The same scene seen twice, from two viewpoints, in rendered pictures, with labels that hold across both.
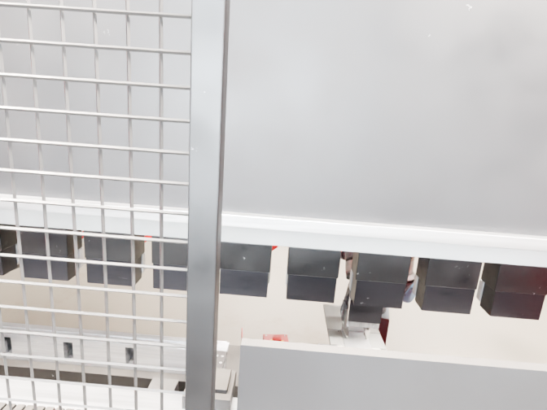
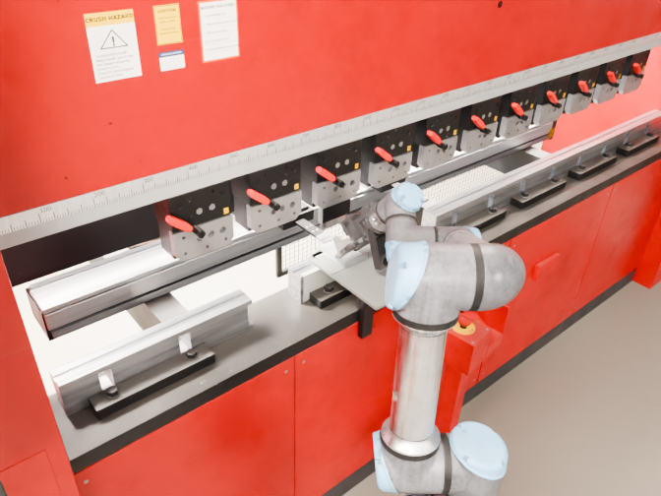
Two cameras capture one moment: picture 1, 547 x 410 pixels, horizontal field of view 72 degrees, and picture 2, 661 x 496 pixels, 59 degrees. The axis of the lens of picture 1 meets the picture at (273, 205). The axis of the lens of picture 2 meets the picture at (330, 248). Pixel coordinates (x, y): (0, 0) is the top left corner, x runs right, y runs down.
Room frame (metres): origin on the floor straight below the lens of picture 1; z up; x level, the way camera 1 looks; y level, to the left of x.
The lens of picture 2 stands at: (2.11, -1.28, 1.94)
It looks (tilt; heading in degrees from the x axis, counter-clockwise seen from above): 33 degrees down; 138
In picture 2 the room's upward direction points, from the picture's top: 2 degrees clockwise
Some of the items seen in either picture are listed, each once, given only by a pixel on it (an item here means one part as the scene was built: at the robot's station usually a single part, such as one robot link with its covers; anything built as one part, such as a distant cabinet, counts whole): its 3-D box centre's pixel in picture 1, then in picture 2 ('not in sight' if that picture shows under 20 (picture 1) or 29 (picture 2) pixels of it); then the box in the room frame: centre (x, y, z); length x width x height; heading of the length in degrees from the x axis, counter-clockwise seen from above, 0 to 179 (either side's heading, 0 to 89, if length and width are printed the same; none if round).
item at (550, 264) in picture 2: not in sight; (546, 266); (1.24, 0.72, 0.59); 0.15 x 0.02 x 0.07; 89
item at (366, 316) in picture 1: (364, 313); (333, 209); (1.05, -0.30, 1.13); 0.10 x 0.02 x 0.10; 89
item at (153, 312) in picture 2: not in sight; (139, 292); (0.66, -0.75, 0.81); 0.64 x 0.08 x 0.14; 179
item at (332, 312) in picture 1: (351, 325); (367, 272); (1.20, -0.31, 1.00); 0.26 x 0.18 x 0.01; 179
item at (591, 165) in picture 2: not in sight; (592, 165); (1.14, 1.10, 0.89); 0.30 x 0.05 x 0.03; 89
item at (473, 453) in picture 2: not in sight; (471, 462); (1.75, -0.54, 0.94); 0.13 x 0.12 x 0.14; 49
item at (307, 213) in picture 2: not in sight; (302, 220); (0.89, -0.29, 1.01); 0.26 x 0.12 x 0.05; 179
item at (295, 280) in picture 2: not in sight; (345, 262); (1.05, -0.25, 0.92); 0.39 x 0.06 x 0.10; 89
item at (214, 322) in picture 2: not in sight; (161, 346); (1.04, -0.85, 0.92); 0.50 x 0.06 x 0.10; 89
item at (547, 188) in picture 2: not in sight; (539, 192); (1.13, 0.70, 0.89); 0.30 x 0.05 x 0.03; 89
